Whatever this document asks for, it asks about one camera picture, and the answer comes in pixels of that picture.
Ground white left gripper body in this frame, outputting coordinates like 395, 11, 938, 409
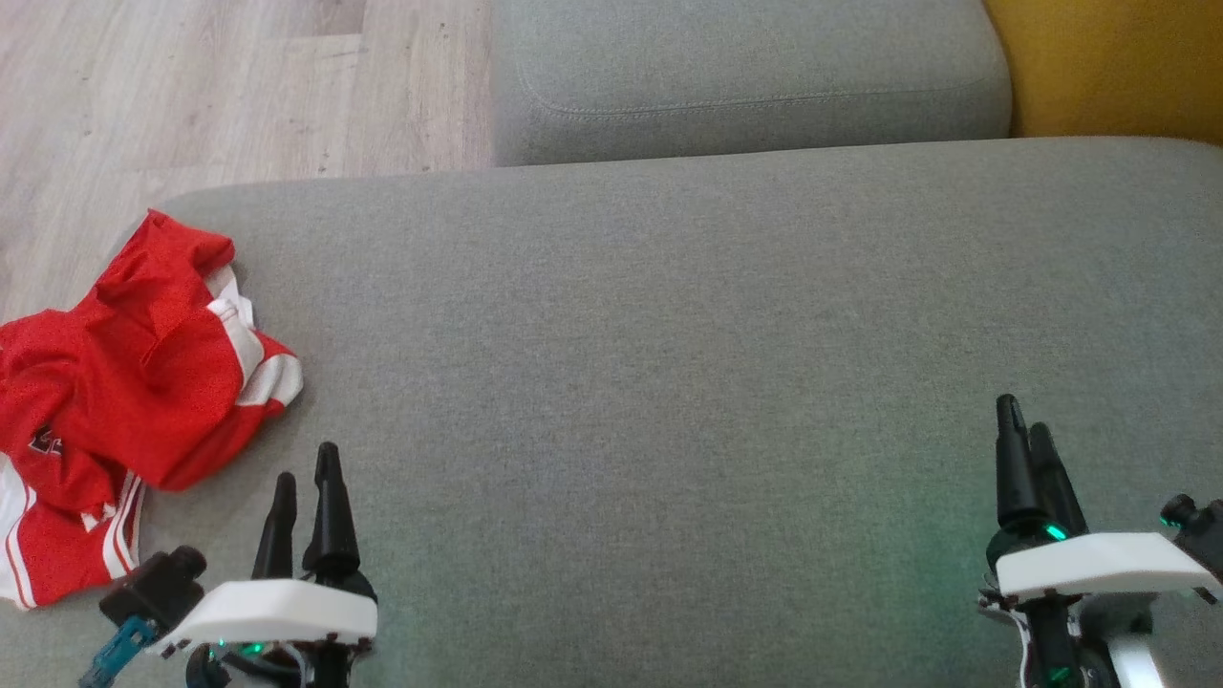
158, 571, 379, 688

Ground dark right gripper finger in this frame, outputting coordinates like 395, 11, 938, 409
1029, 422, 1089, 537
996, 394, 1047, 532

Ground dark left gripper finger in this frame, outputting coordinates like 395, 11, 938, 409
252, 471, 298, 582
303, 441, 362, 577

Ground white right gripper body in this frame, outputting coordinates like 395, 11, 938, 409
978, 521, 1223, 688

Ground red basketball shorts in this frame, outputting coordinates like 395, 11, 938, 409
0, 420, 149, 611

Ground red basketball jersey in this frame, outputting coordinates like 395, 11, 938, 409
0, 208, 305, 493

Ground large grey sofa seat cushion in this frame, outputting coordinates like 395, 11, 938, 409
0, 137, 1223, 688

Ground large yellow sofa back cushion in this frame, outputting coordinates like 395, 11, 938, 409
982, 0, 1223, 146

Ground teal left camera connector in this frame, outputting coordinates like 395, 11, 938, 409
79, 616, 159, 688

